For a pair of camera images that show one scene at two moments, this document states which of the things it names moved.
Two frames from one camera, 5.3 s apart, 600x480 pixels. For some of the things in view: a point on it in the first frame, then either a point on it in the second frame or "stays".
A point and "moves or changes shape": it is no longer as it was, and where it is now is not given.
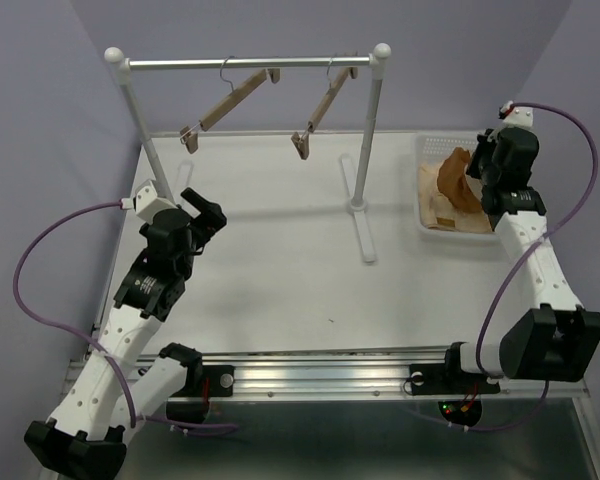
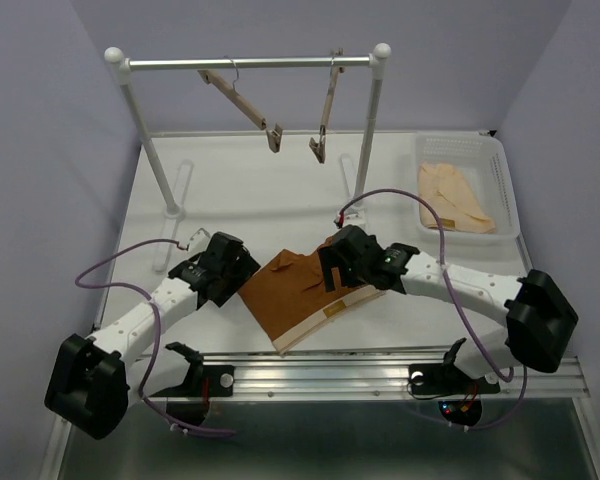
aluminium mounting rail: [338, 376] stays
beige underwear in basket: [438, 212] stays
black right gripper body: [480, 165] -> [350, 274]
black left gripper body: [204, 226] -> [235, 276]
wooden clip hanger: [301, 143] moves or changes shape
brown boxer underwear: [454, 181] -> [288, 298]
